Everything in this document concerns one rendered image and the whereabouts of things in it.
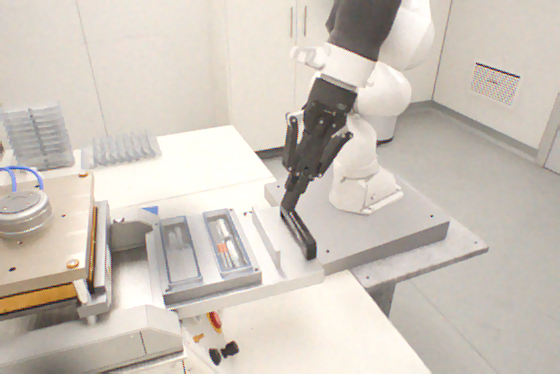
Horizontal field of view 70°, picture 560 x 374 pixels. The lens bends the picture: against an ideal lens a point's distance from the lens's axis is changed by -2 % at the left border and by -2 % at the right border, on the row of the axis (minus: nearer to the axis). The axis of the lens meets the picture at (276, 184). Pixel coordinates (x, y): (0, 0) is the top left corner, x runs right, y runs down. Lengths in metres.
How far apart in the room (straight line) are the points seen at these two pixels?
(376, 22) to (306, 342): 0.63
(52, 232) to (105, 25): 2.46
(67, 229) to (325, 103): 0.43
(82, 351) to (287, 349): 0.42
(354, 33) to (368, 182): 0.58
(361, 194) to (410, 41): 0.53
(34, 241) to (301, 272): 0.42
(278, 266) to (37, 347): 0.38
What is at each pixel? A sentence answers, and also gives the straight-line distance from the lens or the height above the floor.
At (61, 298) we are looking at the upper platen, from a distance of 0.68.
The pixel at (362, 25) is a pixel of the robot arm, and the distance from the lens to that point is 0.65.
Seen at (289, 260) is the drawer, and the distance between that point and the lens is 0.76.
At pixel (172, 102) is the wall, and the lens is 3.21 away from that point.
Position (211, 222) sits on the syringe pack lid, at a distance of 0.80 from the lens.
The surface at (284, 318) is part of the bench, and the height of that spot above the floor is 0.75.
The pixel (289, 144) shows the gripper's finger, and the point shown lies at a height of 1.18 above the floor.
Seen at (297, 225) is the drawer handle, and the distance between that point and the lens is 0.78.
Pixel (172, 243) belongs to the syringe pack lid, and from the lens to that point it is 0.76.
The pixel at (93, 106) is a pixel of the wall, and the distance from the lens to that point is 3.18.
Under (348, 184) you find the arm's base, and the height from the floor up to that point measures 0.89.
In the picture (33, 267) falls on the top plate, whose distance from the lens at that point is 0.63.
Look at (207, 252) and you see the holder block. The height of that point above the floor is 0.99.
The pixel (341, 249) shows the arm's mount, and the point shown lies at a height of 0.80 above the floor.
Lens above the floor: 1.48
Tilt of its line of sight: 31 degrees down
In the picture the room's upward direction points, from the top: straight up
